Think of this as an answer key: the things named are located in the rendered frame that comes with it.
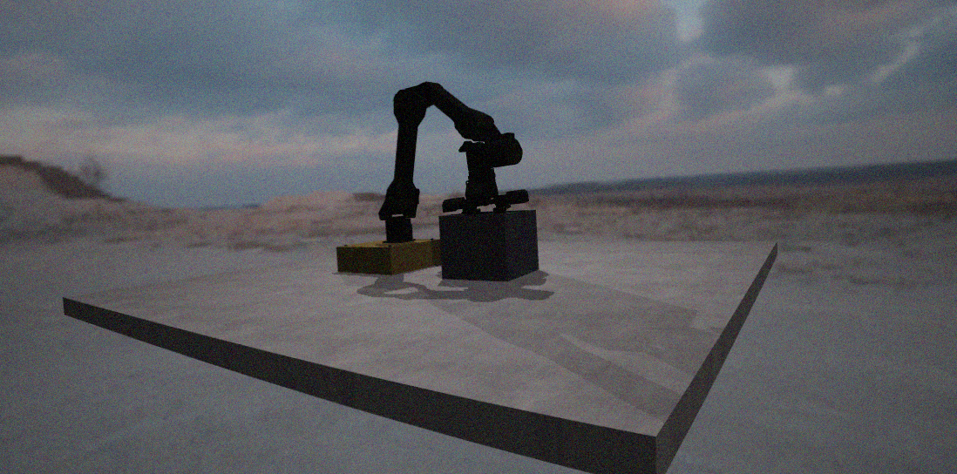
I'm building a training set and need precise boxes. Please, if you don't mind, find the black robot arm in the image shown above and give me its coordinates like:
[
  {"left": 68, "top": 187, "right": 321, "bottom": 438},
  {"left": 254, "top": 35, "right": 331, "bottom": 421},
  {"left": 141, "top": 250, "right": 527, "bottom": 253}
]
[{"left": 378, "top": 82, "right": 523, "bottom": 243}]

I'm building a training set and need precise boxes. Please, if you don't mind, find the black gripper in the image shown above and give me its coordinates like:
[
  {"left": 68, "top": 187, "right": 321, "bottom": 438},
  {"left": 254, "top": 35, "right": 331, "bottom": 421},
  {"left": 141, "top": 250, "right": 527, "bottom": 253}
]
[{"left": 442, "top": 168, "right": 529, "bottom": 214}]

